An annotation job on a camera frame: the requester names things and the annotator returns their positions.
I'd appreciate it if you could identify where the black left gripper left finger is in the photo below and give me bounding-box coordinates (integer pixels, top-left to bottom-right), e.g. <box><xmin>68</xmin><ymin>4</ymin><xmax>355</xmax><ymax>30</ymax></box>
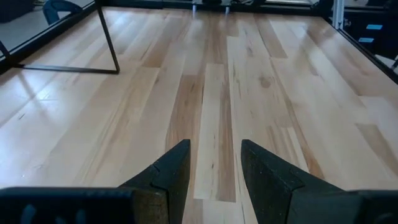
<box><xmin>0</xmin><ymin>138</ymin><xmax>192</xmax><ymax>224</ymax></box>

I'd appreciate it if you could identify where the black aluminium table frame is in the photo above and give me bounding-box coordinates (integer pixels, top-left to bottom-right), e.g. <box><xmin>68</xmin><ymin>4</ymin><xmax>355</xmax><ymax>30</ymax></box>
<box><xmin>0</xmin><ymin>0</ymin><xmax>398</xmax><ymax>85</ymax></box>

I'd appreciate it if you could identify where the dark blue round object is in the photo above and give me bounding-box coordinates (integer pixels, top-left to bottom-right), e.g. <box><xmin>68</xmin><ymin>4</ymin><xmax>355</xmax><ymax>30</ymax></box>
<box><xmin>42</xmin><ymin>0</ymin><xmax>84</xmax><ymax>26</ymax></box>

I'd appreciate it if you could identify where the wooden shelf with black legs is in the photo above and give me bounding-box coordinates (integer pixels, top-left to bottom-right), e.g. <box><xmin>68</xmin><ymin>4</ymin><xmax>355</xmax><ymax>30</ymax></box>
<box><xmin>12</xmin><ymin>0</ymin><xmax>121</xmax><ymax>75</ymax></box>

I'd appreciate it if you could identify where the silver aluminium bracket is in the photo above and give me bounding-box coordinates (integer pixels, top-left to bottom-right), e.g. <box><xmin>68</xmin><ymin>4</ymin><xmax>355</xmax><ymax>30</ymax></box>
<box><xmin>331</xmin><ymin>0</ymin><xmax>346</xmax><ymax>30</ymax></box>

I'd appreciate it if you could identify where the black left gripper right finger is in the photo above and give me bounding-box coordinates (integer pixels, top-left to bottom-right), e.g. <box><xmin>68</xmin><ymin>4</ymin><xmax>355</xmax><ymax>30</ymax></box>
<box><xmin>241</xmin><ymin>138</ymin><xmax>398</xmax><ymax>224</ymax></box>

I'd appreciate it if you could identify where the black cabinet with blue labels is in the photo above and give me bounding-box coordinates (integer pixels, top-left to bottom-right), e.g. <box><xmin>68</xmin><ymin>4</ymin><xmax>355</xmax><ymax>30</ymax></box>
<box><xmin>341</xmin><ymin>0</ymin><xmax>398</xmax><ymax>71</ymax></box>

